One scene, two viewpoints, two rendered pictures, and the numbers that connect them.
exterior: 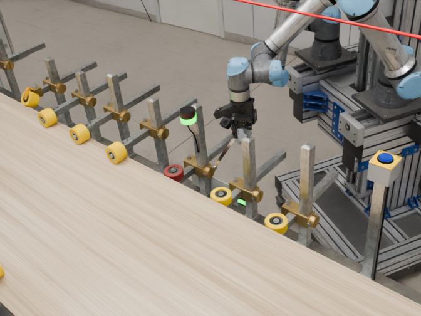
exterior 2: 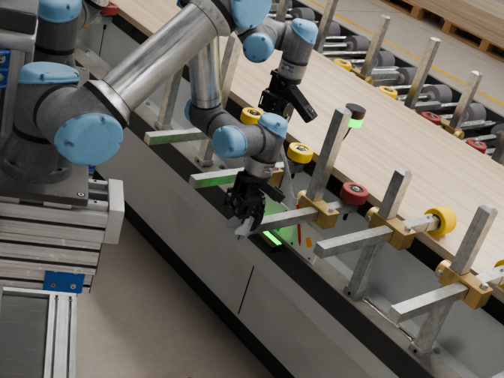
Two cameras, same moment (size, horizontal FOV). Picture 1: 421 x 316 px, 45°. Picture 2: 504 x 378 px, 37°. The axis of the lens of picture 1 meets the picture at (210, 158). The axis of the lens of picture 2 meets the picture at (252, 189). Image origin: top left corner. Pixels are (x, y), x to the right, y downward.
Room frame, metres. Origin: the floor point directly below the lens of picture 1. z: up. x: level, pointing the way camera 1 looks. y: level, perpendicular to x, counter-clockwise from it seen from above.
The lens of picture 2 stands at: (3.63, -0.18, 1.86)
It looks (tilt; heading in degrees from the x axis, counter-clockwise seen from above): 28 degrees down; 179
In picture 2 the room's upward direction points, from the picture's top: 17 degrees clockwise
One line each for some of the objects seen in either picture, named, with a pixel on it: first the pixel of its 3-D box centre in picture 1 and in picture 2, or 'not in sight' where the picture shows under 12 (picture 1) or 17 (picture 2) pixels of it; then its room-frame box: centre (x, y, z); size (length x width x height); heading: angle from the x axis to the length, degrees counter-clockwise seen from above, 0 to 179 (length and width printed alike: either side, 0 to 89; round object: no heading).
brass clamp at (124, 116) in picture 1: (117, 113); (462, 283); (2.05, 0.41, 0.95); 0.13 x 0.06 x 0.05; 46
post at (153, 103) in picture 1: (160, 145); (373, 244); (1.86, 0.22, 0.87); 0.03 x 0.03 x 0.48; 46
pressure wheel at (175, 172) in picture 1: (175, 180); (350, 203); (1.62, 0.15, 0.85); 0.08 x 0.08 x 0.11
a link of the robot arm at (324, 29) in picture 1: (326, 21); (48, 97); (2.25, -0.61, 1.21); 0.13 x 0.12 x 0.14; 47
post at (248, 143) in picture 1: (250, 187); not in sight; (1.51, -0.14, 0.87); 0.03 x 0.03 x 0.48; 46
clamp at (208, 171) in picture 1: (198, 167); (316, 208); (1.70, 0.05, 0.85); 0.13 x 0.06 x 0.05; 46
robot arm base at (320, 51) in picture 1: (326, 44); (39, 145); (2.24, -0.61, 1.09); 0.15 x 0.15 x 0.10
